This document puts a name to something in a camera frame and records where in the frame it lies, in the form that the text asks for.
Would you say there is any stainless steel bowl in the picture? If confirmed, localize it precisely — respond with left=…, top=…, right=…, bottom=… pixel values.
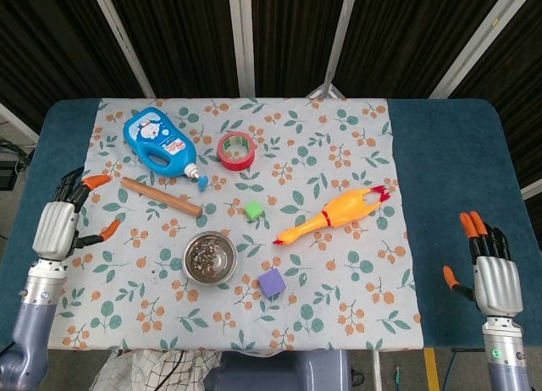
left=182, top=231, right=238, bottom=287

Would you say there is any dark folding screen white frame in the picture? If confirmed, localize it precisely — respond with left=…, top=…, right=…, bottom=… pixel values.
left=0, top=0, right=542, bottom=200

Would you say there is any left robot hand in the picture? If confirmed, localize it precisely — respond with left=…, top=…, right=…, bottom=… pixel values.
left=32, top=167, right=121, bottom=262

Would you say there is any black equipment box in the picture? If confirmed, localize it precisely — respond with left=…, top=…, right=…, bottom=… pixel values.
left=0, top=139, right=35, bottom=192

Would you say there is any floral print tablecloth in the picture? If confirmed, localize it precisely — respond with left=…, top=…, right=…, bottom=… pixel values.
left=43, top=96, right=424, bottom=354

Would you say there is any yellow rubber chicken toy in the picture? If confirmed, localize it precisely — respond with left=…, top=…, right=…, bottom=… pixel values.
left=273, top=185, right=391, bottom=247

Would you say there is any teal table cover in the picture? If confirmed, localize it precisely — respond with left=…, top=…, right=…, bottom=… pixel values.
left=0, top=97, right=542, bottom=350

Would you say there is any white tripod stand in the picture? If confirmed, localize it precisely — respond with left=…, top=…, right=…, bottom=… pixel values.
left=305, top=71, right=346, bottom=99

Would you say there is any purple foam cube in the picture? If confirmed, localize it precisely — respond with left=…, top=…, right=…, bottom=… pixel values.
left=257, top=268, right=287, bottom=300

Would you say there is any grey blue robot torso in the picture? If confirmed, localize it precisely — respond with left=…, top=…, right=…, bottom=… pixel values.
left=205, top=349, right=352, bottom=391

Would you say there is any red tape roll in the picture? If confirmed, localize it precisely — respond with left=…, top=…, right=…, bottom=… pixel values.
left=217, top=131, right=257, bottom=172

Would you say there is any black cable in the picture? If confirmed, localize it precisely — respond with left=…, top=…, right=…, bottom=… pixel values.
left=172, top=350, right=188, bottom=382

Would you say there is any wooden rolling pin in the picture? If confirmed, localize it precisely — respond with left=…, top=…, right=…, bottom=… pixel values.
left=120, top=177, right=203, bottom=218

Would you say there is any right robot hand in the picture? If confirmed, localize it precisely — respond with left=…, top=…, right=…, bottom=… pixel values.
left=442, top=211, right=524, bottom=318

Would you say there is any white checkered cloth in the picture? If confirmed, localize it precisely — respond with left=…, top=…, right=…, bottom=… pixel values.
left=91, top=349, right=224, bottom=391

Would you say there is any blue detergent bottle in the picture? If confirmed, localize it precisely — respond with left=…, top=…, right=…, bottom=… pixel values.
left=123, top=107, right=210, bottom=193

